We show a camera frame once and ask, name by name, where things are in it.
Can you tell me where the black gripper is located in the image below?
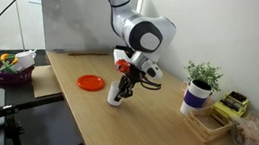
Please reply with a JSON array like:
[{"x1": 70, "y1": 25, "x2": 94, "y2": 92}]
[{"x1": 114, "y1": 62, "x2": 146, "y2": 105}]

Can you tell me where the white plastic mug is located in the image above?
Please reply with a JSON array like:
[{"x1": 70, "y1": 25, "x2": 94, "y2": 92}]
[{"x1": 106, "y1": 79, "x2": 126, "y2": 108}]

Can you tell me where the orange round knob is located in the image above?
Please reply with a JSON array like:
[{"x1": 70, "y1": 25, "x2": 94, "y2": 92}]
[{"x1": 113, "y1": 58, "x2": 132, "y2": 75}]

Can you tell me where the orange round plate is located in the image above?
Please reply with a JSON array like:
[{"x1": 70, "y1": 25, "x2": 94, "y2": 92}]
[{"x1": 76, "y1": 72, "x2": 107, "y2": 93}]

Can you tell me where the wooden stick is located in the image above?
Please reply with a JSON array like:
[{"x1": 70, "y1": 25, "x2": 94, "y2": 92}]
[{"x1": 67, "y1": 46, "x2": 110, "y2": 62}]

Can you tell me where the white cup with blue band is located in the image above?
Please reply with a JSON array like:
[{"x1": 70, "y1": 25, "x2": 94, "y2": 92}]
[{"x1": 178, "y1": 78, "x2": 214, "y2": 119}]

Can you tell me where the brown cardboard board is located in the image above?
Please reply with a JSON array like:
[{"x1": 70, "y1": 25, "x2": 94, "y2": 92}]
[{"x1": 28, "y1": 62, "x2": 67, "y2": 102}]

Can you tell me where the green plant in pink pot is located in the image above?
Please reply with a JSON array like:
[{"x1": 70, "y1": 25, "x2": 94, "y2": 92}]
[{"x1": 180, "y1": 59, "x2": 225, "y2": 103}]

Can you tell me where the wooden slat crate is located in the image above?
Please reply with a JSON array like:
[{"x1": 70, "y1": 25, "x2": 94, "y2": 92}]
[{"x1": 180, "y1": 102, "x2": 236, "y2": 145}]

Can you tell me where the white cup in basket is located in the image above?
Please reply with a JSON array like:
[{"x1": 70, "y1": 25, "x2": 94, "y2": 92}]
[{"x1": 12, "y1": 46, "x2": 39, "y2": 74}]

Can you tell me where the purple plastic basket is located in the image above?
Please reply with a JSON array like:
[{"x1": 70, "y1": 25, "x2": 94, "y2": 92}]
[{"x1": 0, "y1": 60, "x2": 37, "y2": 90}]

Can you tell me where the yellow orange toy piece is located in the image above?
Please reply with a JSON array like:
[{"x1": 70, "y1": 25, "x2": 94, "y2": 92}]
[{"x1": 0, "y1": 52, "x2": 20, "y2": 66}]

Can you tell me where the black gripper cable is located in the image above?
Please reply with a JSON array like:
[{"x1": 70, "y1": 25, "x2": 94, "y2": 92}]
[{"x1": 138, "y1": 77, "x2": 164, "y2": 93}]

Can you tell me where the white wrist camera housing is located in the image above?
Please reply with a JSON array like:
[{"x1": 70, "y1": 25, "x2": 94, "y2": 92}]
[{"x1": 141, "y1": 58, "x2": 165, "y2": 82}]

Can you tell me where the black tripod with orange handle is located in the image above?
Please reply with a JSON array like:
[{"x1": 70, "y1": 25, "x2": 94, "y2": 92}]
[{"x1": 0, "y1": 85, "x2": 66, "y2": 145}]

